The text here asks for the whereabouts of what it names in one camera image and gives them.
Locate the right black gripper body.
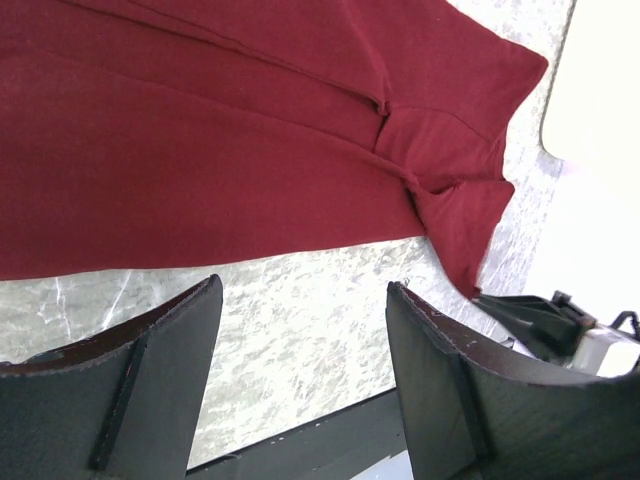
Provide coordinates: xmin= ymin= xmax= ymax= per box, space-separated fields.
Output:
xmin=472 ymin=292 xmax=585 ymax=360

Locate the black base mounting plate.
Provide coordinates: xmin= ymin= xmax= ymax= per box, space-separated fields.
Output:
xmin=186 ymin=389 xmax=406 ymax=480

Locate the dark red polo shirt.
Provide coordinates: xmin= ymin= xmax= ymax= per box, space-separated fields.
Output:
xmin=1 ymin=1 xmax=547 ymax=297

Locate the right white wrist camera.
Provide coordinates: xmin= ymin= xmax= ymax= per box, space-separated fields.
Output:
xmin=568 ymin=311 xmax=639 ymax=378

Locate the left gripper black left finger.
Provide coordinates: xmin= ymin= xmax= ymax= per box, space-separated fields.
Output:
xmin=1 ymin=276 xmax=223 ymax=479

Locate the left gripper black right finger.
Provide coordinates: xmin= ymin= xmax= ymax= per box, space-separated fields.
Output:
xmin=387 ymin=282 xmax=639 ymax=479

